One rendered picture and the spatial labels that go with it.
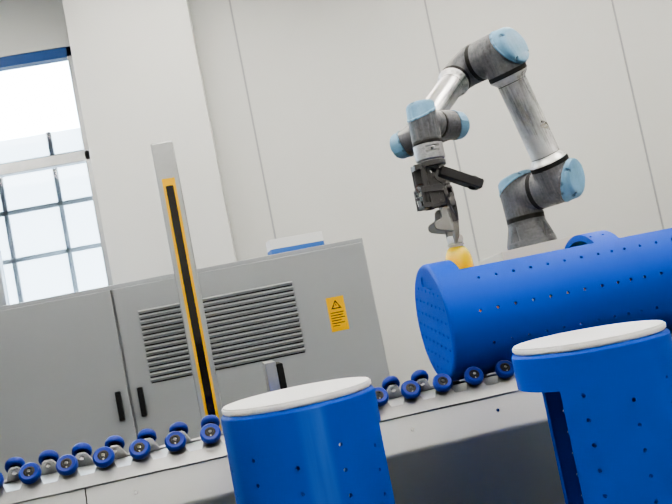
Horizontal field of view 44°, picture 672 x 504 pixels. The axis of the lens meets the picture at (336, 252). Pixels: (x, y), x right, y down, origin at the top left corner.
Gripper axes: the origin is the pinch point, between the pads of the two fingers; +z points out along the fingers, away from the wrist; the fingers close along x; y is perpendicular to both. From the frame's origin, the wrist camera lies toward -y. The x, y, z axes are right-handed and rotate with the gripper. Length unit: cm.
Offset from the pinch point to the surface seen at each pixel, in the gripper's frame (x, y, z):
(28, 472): 16, 105, 32
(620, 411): 66, -1, 37
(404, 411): 16.7, 24.8, 36.5
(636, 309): 18.1, -33.6, 24.9
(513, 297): 19.0, -4.5, 16.6
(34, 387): -158, 136, 19
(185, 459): 17, 73, 37
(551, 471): 15, -6, 57
